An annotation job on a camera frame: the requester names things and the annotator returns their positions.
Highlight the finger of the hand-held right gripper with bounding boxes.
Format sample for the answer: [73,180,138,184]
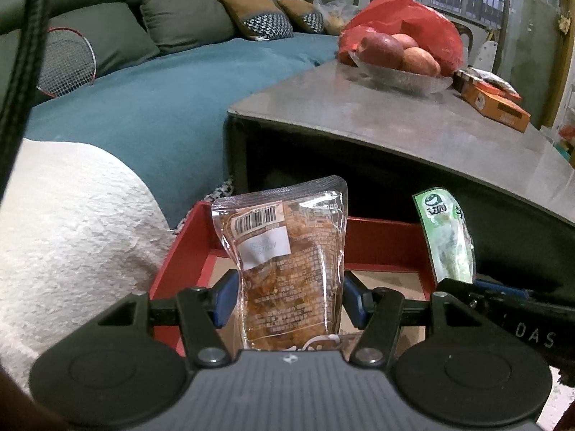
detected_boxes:
[474,279,534,301]
[437,277,507,323]

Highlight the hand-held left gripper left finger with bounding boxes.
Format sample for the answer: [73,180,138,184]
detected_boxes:
[96,269,239,366]

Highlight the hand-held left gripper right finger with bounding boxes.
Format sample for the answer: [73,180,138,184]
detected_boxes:
[344,272,486,366]

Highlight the green snack packet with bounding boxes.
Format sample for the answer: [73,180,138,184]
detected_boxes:
[412,187,477,284]

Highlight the red cardboard box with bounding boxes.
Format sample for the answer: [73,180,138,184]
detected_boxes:
[148,201,438,357]

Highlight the clear brown snack packet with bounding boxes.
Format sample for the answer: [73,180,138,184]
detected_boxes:
[211,175,349,352]

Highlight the white fluffy blanket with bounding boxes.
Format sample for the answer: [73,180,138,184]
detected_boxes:
[0,137,181,393]

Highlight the orange cardboard box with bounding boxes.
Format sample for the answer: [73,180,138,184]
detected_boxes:
[462,82,532,134]
[453,69,524,102]

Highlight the grey coffee table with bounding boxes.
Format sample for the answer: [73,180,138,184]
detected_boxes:
[227,57,575,289]

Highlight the blue blanket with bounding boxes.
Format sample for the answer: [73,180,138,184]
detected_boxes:
[24,33,343,231]

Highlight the glass fruit bowl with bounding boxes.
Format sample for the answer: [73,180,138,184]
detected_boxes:
[348,51,454,98]

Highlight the orange red apple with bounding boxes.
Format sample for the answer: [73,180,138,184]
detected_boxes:
[401,47,442,78]
[390,33,419,51]

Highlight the dark red apple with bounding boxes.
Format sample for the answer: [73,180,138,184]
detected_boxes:
[358,31,406,69]

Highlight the red plastic bag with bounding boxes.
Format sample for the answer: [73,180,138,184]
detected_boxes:
[337,0,466,78]

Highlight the green cushion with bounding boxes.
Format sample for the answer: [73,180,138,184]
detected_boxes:
[141,0,240,55]

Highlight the red badminton racket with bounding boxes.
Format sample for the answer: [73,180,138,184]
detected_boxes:
[36,27,98,99]

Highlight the clear plastic bag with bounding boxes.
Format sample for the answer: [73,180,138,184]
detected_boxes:
[312,0,361,37]

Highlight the brown patterned pillow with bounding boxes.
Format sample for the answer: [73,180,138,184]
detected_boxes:
[276,0,327,35]
[218,0,295,41]

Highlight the black braided cable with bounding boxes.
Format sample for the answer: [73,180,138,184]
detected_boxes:
[0,0,52,149]

